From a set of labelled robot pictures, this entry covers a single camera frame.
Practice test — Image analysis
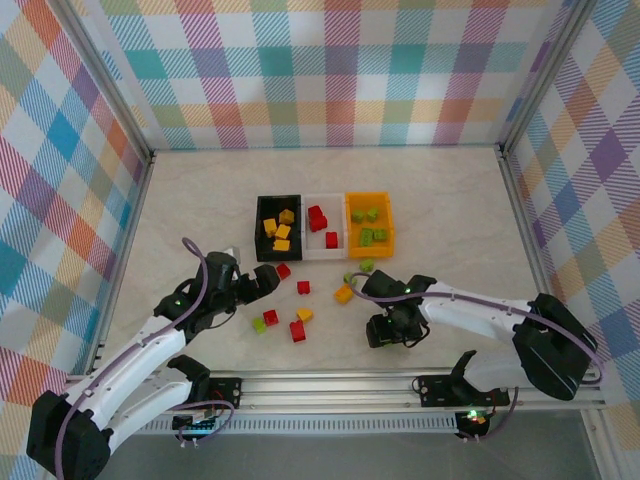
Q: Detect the black plastic container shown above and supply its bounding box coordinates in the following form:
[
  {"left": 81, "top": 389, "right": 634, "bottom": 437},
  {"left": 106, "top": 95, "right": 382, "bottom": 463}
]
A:
[{"left": 255, "top": 194, "right": 305, "bottom": 263}]

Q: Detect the white plastic container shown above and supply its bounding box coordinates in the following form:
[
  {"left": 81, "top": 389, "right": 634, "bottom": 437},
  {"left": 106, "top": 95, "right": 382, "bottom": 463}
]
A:
[{"left": 301, "top": 193, "right": 349, "bottom": 261}]

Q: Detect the orange plastic container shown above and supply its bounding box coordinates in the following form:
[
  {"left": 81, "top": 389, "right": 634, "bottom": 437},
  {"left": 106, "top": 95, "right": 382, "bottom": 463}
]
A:
[{"left": 344, "top": 191, "right": 397, "bottom": 260}]

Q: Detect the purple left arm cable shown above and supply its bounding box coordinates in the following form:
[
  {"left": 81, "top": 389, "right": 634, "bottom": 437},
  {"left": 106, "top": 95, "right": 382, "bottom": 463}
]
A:
[{"left": 49, "top": 237, "right": 236, "bottom": 480}]

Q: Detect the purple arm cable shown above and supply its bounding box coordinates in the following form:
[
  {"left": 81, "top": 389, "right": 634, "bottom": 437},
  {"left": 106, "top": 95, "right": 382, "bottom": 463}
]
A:
[
  {"left": 347, "top": 271, "right": 606, "bottom": 444},
  {"left": 49, "top": 237, "right": 236, "bottom": 480}
]

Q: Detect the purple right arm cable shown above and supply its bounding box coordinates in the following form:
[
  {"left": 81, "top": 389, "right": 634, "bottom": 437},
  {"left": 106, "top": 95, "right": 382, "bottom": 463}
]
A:
[{"left": 347, "top": 271, "right": 606, "bottom": 444}]

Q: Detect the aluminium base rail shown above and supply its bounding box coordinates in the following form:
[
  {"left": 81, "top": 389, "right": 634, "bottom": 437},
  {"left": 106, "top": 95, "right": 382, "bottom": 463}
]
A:
[{"left": 64, "top": 367, "right": 607, "bottom": 415}]

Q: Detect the aluminium side rail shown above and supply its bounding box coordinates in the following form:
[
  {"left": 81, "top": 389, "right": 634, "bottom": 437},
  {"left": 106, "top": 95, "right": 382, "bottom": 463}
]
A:
[
  {"left": 497, "top": 144, "right": 564, "bottom": 314},
  {"left": 84, "top": 149, "right": 157, "bottom": 374}
]

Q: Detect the grey slotted cable duct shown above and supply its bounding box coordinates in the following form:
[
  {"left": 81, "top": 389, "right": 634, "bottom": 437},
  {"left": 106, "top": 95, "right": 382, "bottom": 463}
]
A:
[{"left": 134, "top": 417, "right": 460, "bottom": 437}]

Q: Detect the aluminium frame post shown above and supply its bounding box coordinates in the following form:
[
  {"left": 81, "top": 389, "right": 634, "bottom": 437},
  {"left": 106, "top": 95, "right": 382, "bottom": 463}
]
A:
[
  {"left": 47, "top": 0, "right": 157, "bottom": 161},
  {"left": 497, "top": 0, "right": 604, "bottom": 154}
]

